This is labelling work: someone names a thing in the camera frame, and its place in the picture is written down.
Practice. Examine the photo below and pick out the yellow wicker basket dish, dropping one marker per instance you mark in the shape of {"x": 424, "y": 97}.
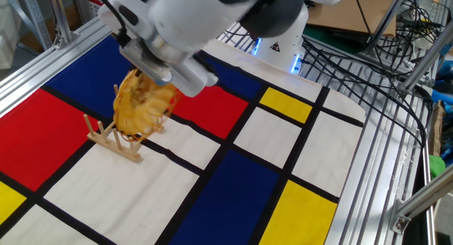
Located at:
{"x": 141, "y": 110}

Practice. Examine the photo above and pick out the brown paper piece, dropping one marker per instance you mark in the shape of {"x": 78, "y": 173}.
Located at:
{"x": 437, "y": 128}

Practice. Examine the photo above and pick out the aluminium frame post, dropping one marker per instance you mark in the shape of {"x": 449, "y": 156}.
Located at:
{"x": 424, "y": 61}
{"x": 60, "y": 18}

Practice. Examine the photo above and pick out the green mat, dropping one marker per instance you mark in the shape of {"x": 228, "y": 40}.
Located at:
{"x": 329, "y": 39}

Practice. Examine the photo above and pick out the green cloth lump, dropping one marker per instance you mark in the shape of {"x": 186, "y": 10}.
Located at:
{"x": 437, "y": 166}

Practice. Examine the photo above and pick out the blue plastic bag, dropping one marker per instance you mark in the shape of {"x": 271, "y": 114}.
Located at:
{"x": 444, "y": 85}

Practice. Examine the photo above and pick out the Mondrian pattern tablecloth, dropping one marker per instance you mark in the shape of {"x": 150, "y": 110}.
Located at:
{"x": 230, "y": 202}

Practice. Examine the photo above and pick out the wooden dish rack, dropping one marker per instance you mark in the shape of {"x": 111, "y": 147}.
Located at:
{"x": 117, "y": 147}

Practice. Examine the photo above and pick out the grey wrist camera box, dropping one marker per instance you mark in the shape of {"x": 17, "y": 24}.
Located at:
{"x": 148, "y": 66}

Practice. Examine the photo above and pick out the aluminium frame beam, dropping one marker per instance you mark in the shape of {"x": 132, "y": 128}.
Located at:
{"x": 424, "y": 199}

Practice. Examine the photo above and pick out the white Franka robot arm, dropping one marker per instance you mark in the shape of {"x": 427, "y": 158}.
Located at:
{"x": 198, "y": 15}

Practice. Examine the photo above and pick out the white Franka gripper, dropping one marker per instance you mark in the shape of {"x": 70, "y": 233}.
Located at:
{"x": 196, "y": 80}

